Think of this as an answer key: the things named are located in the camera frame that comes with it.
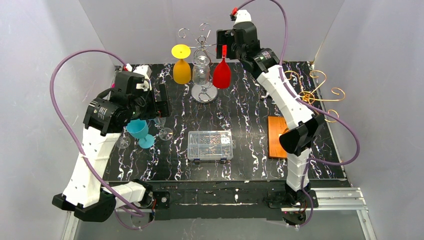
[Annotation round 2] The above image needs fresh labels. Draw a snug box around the gold wire glass rack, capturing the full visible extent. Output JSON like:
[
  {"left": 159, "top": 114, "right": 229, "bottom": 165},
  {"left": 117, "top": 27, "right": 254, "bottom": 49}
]
[{"left": 284, "top": 70, "right": 346, "bottom": 106}]

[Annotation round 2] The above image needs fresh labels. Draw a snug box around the silver wire glass rack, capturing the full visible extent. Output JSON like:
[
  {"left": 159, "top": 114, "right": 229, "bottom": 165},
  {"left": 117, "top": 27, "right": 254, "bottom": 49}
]
[{"left": 191, "top": 22, "right": 218, "bottom": 104}]

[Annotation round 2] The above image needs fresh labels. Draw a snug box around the red plastic wine glass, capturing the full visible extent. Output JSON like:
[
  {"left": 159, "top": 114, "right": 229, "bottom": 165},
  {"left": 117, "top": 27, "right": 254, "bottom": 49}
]
[{"left": 212, "top": 45, "right": 231, "bottom": 89}]

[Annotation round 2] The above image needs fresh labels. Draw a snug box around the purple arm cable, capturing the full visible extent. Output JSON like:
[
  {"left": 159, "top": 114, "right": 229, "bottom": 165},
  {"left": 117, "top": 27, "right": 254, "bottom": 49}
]
[
  {"left": 49, "top": 49, "right": 157, "bottom": 231},
  {"left": 236, "top": 0, "right": 361, "bottom": 228}
]

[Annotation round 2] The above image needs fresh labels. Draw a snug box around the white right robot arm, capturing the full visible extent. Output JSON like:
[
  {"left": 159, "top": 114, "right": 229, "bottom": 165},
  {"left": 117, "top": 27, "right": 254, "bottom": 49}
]
[{"left": 215, "top": 8, "right": 325, "bottom": 205}]

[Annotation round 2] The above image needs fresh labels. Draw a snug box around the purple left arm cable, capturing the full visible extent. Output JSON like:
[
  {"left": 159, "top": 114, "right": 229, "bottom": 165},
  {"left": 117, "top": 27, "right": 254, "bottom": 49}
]
[{"left": 49, "top": 49, "right": 157, "bottom": 231}]

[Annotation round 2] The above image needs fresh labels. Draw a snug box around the clear glass wine glass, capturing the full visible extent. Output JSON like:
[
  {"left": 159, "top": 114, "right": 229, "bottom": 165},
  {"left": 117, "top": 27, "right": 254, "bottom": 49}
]
[
  {"left": 115, "top": 130, "right": 131, "bottom": 150},
  {"left": 153, "top": 117, "right": 173, "bottom": 141}
]

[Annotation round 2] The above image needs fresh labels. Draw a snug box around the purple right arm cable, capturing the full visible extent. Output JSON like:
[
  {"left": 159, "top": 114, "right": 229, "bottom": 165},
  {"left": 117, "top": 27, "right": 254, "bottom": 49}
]
[{"left": 236, "top": 0, "right": 361, "bottom": 228}]

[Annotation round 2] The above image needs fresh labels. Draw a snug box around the orange wooden rack base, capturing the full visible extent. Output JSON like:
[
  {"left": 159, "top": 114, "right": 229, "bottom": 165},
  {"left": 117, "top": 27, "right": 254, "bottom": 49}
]
[{"left": 267, "top": 116, "right": 289, "bottom": 159}]

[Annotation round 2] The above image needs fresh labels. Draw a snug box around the clear plastic screw box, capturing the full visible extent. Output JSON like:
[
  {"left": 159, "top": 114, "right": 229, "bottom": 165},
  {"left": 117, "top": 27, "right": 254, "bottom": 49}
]
[{"left": 187, "top": 130, "right": 234, "bottom": 162}]

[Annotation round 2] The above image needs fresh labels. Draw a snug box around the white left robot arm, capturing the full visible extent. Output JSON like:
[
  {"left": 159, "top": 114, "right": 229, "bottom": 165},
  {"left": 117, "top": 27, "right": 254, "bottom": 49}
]
[{"left": 52, "top": 65, "right": 171, "bottom": 222}]

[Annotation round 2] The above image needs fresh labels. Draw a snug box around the yellow plastic wine glass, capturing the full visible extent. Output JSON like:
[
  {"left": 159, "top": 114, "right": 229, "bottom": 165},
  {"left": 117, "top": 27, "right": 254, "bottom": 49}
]
[{"left": 171, "top": 44, "right": 192, "bottom": 85}]

